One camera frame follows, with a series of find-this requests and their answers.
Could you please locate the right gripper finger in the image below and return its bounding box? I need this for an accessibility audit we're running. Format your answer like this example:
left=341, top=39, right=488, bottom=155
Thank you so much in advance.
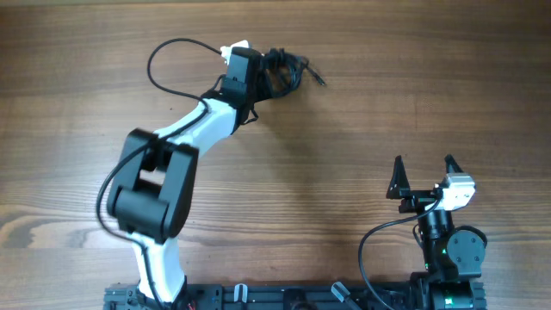
left=386, top=155, right=411, bottom=200
left=444, top=154, right=463, bottom=174

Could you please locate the black cable bundle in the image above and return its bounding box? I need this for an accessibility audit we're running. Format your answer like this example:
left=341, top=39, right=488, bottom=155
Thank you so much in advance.
left=257, top=47, right=327, bottom=102

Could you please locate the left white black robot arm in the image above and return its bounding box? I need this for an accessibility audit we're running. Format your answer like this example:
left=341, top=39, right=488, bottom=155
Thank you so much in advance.
left=96, top=40, right=308, bottom=309

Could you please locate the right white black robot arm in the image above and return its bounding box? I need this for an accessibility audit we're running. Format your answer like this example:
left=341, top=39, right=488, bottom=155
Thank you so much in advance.
left=386, top=155, right=488, bottom=310

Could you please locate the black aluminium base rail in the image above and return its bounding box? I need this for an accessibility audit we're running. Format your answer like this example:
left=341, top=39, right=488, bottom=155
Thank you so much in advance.
left=102, top=282, right=487, bottom=310

